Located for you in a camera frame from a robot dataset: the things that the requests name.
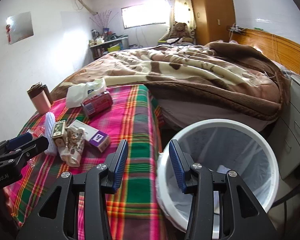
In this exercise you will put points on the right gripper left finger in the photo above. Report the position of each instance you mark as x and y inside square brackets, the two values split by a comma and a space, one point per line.
[56, 214]

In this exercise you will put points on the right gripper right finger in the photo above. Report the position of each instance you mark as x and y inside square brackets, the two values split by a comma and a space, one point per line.
[241, 215]

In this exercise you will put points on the green cream small box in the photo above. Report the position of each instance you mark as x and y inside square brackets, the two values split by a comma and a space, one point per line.
[59, 134]

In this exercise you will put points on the red drink can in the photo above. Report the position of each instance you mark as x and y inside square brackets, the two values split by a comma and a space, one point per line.
[96, 104]

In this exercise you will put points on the white round trash bin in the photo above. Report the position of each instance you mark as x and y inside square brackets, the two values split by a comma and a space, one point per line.
[220, 145]

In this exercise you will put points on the clear plastic bottle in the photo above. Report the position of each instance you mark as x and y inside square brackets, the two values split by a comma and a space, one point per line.
[37, 132]

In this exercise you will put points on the purple white medicine box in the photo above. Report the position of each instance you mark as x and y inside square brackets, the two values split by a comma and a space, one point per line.
[93, 136]

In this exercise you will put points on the patterned crumpled paper cup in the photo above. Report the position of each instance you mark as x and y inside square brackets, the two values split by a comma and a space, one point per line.
[71, 153]

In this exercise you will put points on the pink plaid bed cloth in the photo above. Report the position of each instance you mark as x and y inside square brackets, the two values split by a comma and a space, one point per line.
[133, 211]

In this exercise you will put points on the pink brown travel mug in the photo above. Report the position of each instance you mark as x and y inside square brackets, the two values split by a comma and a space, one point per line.
[40, 97]

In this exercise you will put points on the white tissue pack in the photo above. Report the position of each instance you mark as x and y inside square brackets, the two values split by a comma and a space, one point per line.
[76, 94]

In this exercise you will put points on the grey bedside drawer cabinet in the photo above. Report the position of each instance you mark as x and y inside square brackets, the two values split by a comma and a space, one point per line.
[285, 137]

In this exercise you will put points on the brown patterned blanket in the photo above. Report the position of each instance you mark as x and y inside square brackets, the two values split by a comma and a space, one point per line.
[228, 75]

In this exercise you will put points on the brown teddy bear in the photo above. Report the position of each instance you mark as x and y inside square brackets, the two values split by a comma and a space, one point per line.
[180, 30]

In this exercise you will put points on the wooden headboard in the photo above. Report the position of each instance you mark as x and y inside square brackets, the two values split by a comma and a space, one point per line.
[274, 47]

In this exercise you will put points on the dried branch bouquet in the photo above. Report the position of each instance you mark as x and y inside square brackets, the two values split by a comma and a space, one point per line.
[103, 19]

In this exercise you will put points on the floral window curtain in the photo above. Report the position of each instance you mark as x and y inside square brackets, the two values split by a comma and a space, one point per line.
[182, 11]

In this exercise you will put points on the wooden wardrobe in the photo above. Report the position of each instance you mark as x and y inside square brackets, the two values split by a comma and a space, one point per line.
[214, 19]

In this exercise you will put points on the silver wall panel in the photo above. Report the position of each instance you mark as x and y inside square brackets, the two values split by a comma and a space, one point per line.
[19, 27]

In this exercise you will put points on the cluttered wall shelf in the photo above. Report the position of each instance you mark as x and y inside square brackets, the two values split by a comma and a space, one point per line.
[109, 42]

